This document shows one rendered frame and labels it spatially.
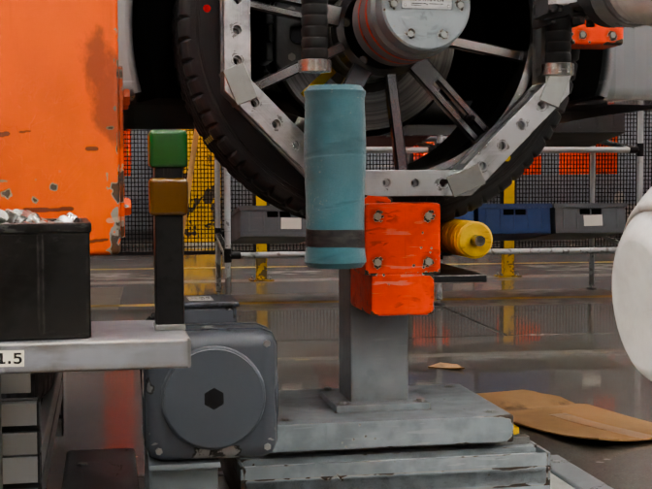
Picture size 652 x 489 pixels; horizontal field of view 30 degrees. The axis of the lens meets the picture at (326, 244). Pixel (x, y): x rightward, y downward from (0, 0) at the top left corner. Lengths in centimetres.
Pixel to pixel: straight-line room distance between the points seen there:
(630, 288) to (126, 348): 61
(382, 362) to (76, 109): 81
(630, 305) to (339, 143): 100
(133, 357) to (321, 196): 56
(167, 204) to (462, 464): 85
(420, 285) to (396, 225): 10
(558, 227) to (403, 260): 408
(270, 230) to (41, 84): 419
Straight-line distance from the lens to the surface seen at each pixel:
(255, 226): 555
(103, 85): 141
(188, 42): 188
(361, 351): 199
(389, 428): 192
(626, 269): 73
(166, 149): 126
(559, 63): 168
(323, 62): 159
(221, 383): 159
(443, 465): 193
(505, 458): 196
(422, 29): 170
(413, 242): 183
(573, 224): 592
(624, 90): 213
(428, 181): 184
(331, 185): 168
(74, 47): 142
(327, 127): 168
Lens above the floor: 61
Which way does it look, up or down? 3 degrees down
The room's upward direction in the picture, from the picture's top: straight up
